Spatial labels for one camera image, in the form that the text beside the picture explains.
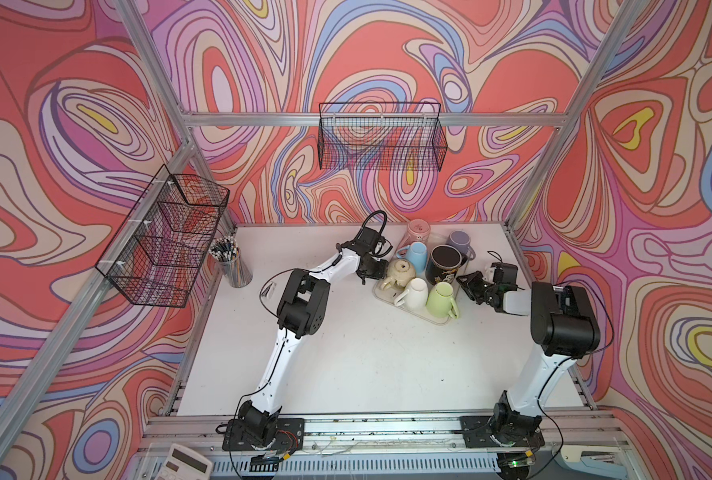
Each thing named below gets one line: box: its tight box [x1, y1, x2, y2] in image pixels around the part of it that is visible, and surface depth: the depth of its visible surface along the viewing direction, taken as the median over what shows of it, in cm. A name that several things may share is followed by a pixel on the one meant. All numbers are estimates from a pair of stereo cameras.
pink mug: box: [399, 218, 431, 248], surface depth 106 cm
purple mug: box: [446, 230, 476, 260], surface depth 106 cm
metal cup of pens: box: [209, 236, 254, 289], surface depth 93 cm
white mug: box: [394, 277, 429, 311], surface depth 94 cm
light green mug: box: [426, 281, 459, 319], surface depth 91 cm
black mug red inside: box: [426, 244, 467, 285], surface depth 98 cm
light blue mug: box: [396, 242, 428, 274], surface depth 101 cm
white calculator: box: [155, 443, 213, 480], surface depth 69 cm
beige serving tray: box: [372, 282, 452, 326], surface depth 97 cm
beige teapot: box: [380, 258, 416, 291], surface depth 98 cm
